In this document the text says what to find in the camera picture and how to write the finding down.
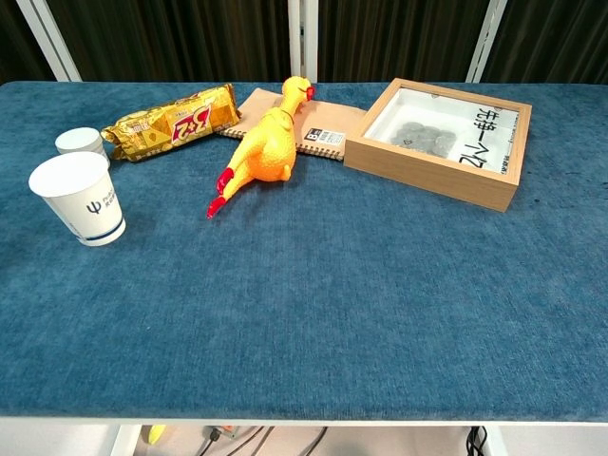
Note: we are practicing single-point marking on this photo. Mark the white paper cup blue logo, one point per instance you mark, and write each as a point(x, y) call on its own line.
point(81, 199)

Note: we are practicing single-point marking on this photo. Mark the plain white paper cup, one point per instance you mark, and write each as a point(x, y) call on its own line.
point(78, 140)

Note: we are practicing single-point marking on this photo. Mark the blue velvet table cloth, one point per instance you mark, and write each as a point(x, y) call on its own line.
point(304, 309)

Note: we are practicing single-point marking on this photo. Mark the yellow rubber chicken toy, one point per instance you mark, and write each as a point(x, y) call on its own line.
point(268, 147)

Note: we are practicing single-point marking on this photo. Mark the kraft spiral notebook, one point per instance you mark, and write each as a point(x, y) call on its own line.
point(328, 119)

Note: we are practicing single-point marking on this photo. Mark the pile of grey coins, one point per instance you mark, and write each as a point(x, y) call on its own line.
point(425, 135)

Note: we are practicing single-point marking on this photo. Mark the gold biscuit packet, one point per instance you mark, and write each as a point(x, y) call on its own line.
point(190, 119)

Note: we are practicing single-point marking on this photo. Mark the white card black characters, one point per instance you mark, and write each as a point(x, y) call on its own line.
point(487, 138)

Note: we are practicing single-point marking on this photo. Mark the orange grey plug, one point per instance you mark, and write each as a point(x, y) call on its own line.
point(221, 431)

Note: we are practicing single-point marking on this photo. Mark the dark pleated curtain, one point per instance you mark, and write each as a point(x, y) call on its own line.
point(180, 38)

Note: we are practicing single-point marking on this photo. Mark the yellow object under table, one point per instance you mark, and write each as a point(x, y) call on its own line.
point(156, 433)

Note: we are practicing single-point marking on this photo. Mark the white table leg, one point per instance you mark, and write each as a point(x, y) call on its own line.
point(126, 442)
point(496, 442)

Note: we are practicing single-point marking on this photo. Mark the wooden shadow box frame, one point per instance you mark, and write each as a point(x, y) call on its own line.
point(427, 173)

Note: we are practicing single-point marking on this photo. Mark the white upright frame post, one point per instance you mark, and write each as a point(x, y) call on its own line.
point(302, 38)

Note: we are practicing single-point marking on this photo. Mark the white slanted frame post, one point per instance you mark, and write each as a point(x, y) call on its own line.
point(50, 38)
point(487, 38)

